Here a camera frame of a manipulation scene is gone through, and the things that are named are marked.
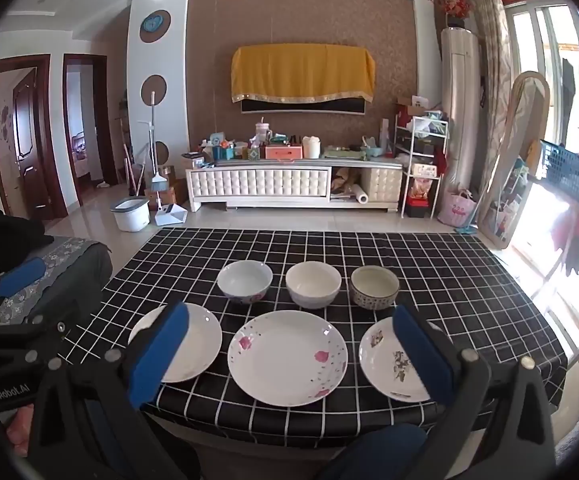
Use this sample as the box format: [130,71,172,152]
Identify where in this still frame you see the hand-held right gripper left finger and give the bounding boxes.
[17,301,191,480]

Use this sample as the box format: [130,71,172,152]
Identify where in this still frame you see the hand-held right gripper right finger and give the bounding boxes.
[393,304,559,480]

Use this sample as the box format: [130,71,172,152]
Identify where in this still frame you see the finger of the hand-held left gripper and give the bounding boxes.
[0,312,71,363]
[0,257,46,311]

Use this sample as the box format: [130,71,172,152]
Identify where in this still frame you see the bear print plate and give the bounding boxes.
[359,316,450,403]

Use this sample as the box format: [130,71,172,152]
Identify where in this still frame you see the plain white plate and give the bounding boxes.
[128,302,223,383]

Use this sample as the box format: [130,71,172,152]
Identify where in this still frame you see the small dark patterned bowl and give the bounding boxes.
[350,266,400,311]

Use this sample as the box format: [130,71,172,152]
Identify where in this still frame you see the blue pink floral bowl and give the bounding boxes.
[217,260,274,306]

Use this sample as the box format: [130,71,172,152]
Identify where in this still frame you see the large pink flower plate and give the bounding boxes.
[228,310,349,407]

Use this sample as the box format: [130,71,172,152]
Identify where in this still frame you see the large white bowl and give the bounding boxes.
[286,261,341,310]

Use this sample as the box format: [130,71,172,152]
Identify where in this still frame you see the dark cloth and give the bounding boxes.
[0,204,46,281]

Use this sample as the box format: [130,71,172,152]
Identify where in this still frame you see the grey lace-trimmed seat cover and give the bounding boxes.
[0,235,114,333]

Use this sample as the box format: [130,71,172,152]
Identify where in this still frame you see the black white checkered tablecloth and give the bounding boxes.
[100,227,569,448]

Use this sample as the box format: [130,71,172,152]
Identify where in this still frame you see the white mop bucket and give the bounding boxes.
[110,197,151,233]

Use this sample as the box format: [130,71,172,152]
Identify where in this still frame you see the white dustpan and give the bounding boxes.
[154,203,188,226]

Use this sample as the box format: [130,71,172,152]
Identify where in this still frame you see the red box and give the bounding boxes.
[405,195,430,219]

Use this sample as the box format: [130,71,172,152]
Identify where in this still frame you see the pink bag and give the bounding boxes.
[438,187,477,229]

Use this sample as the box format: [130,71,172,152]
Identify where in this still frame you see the cardboard box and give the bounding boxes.
[144,179,189,206]

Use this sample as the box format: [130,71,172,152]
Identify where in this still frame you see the red hanging garment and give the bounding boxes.
[551,209,579,277]

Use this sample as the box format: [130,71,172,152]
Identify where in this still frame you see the white storage rack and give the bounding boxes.
[394,102,449,218]

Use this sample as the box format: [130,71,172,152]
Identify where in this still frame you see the white tufted TV cabinet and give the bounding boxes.
[186,157,404,213]

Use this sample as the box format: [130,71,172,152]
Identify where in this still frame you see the arched standing mirror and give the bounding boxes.
[479,71,551,251]

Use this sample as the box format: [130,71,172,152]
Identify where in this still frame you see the blue plastic basket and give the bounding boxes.
[539,140,579,207]

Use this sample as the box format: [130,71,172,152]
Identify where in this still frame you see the pink storage box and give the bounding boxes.
[264,144,303,160]

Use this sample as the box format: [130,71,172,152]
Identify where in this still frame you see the standing air conditioner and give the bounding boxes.
[441,27,481,206]

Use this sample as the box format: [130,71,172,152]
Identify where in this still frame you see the black television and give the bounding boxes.
[241,94,365,117]

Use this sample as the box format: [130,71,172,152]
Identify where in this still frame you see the patterned beige curtain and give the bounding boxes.
[469,0,513,171]

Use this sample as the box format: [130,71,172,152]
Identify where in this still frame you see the yellow cover cloth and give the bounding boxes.
[231,44,376,105]

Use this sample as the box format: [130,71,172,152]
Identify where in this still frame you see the red artificial flowers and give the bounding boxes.
[442,0,473,29]

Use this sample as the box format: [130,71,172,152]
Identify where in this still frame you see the white handled broom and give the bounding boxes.
[147,91,169,211]

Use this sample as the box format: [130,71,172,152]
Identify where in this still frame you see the brown round wall panel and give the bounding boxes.
[140,10,172,43]
[140,75,168,106]

